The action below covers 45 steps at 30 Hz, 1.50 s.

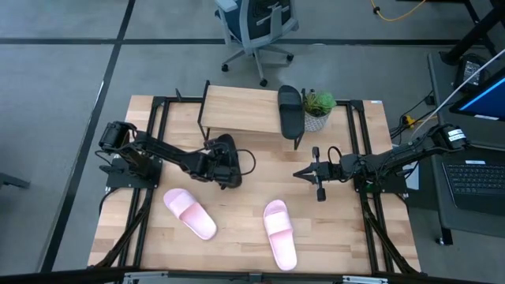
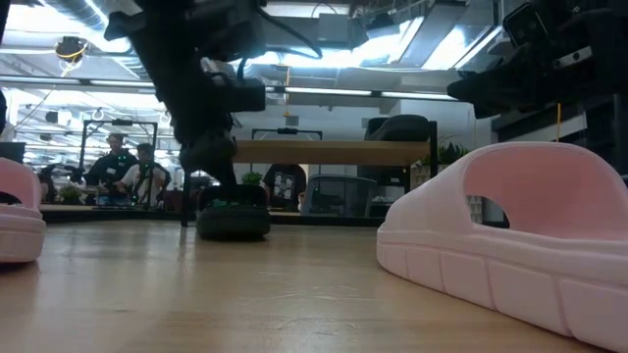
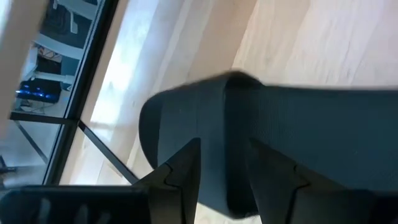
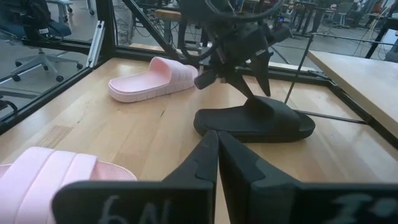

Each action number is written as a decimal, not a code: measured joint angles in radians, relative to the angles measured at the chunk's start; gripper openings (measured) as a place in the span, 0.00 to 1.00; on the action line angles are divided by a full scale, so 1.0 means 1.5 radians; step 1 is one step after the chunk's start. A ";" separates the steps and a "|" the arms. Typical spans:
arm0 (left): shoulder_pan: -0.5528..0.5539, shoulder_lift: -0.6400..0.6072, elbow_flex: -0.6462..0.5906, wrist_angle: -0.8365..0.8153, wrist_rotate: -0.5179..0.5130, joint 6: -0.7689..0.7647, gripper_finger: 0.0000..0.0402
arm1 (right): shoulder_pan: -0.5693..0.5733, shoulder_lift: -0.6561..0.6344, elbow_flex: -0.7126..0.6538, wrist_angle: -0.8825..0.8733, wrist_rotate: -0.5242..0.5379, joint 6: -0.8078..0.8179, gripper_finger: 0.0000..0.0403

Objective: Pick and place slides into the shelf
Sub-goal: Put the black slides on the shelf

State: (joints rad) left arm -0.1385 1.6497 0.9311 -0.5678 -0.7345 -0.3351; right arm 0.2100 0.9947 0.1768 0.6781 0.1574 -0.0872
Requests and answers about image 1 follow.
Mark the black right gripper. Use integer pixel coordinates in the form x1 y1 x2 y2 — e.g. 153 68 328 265
292 145 344 203

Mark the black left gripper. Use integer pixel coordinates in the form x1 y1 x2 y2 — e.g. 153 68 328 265
195 137 234 190

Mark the pink foam slide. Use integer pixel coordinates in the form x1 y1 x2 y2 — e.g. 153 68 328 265
163 187 218 241
262 199 298 272

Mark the wooden shelf with black legs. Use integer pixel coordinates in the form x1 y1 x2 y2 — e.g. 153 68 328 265
196 80 308 151

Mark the green plant in patterned pot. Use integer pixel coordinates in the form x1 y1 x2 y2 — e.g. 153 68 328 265
301 89 338 133

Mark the grey office chair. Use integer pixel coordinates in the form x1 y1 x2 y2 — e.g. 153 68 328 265
214 0 300 88

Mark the dark grey desk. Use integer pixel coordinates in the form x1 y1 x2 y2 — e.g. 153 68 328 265
427 50 505 248

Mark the black laptop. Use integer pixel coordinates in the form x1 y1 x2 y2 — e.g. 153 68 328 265
440 159 505 212

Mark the black power brick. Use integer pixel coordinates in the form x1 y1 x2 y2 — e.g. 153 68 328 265
452 53 490 94

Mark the computer monitor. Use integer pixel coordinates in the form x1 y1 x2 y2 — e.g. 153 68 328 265
448 65 505 122

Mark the grey furniture leg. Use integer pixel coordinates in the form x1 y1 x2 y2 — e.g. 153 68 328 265
0 171 32 190

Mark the black desk leg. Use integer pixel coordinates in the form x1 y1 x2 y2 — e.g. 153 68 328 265
440 0 505 66

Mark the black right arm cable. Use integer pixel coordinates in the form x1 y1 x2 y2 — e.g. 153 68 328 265
326 145 344 163

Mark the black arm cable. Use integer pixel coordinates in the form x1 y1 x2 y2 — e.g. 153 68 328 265
326 145 344 163
234 148 257 177

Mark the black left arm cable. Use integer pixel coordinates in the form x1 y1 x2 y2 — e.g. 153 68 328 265
234 148 257 177

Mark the black aluminium table frame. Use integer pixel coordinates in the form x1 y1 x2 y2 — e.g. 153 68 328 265
88 94 421 277

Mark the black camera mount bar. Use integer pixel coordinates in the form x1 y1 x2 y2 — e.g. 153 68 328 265
0 267 505 284

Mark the white cable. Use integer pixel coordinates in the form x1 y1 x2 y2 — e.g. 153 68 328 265
410 47 505 139

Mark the yellow extension cable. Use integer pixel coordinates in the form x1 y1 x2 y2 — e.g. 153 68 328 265
369 0 428 23

